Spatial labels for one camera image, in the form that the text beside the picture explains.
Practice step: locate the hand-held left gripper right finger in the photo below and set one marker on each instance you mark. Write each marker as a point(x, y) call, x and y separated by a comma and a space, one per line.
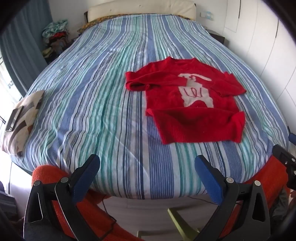
point(209, 179)

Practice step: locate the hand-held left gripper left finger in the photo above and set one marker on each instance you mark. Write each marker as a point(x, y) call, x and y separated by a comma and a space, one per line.
point(86, 179)

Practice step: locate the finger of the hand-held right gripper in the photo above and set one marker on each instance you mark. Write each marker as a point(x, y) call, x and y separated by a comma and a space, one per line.
point(283, 157)
point(293, 137)

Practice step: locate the red sweater with white figure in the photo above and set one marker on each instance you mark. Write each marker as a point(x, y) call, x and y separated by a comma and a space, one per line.
point(171, 97)

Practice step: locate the pile of colourful clothes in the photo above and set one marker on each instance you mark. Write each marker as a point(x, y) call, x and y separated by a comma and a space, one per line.
point(55, 30)

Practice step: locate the orange knit cloth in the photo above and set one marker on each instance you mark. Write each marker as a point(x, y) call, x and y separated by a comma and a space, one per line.
point(44, 172)

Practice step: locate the light green stool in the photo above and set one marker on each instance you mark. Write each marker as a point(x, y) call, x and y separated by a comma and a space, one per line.
point(178, 220)

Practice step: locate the striped blue green bedspread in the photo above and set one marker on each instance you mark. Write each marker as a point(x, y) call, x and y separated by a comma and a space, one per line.
point(92, 104)

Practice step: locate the beige brown patterned cushion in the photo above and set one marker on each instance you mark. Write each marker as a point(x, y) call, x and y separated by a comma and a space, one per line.
point(25, 132)

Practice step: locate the white wardrobe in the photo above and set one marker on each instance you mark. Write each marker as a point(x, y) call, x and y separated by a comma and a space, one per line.
point(266, 46)

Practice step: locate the dark nightstand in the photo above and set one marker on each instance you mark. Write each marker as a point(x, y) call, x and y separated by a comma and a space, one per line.
point(219, 37)

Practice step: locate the blue curtain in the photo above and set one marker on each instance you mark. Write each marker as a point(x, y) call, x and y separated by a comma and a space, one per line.
point(20, 46)

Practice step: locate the cream padded headboard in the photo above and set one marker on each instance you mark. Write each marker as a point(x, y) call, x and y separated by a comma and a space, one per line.
point(138, 8)

